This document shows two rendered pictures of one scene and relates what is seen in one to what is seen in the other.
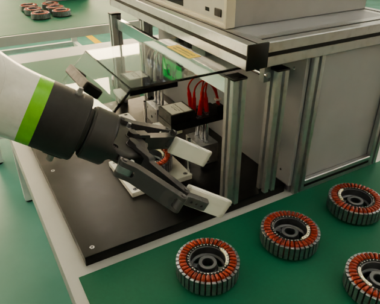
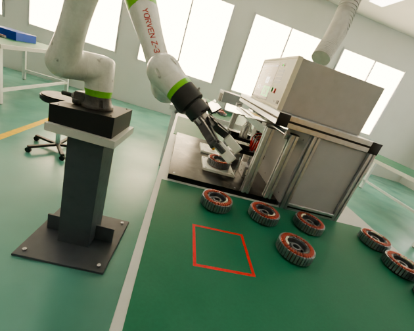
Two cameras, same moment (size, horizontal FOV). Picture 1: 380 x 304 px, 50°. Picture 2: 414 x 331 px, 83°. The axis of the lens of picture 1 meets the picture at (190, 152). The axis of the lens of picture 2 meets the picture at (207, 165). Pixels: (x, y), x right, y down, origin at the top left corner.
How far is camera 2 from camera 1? 32 cm
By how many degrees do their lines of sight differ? 20
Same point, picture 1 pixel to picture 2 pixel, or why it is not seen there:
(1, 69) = (175, 66)
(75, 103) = (194, 90)
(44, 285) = not seen: hidden behind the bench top
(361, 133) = (332, 198)
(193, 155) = (233, 146)
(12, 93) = (175, 75)
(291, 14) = (313, 118)
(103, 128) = (199, 104)
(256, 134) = not seen: hidden behind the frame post
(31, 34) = not seen: hidden behind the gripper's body
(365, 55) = (345, 152)
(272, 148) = (276, 174)
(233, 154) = (254, 164)
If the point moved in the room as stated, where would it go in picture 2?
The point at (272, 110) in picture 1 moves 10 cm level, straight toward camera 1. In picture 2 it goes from (282, 154) to (273, 155)
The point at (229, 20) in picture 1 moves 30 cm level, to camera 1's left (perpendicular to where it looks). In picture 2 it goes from (280, 106) to (214, 83)
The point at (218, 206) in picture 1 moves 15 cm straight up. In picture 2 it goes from (229, 157) to (247, 108)
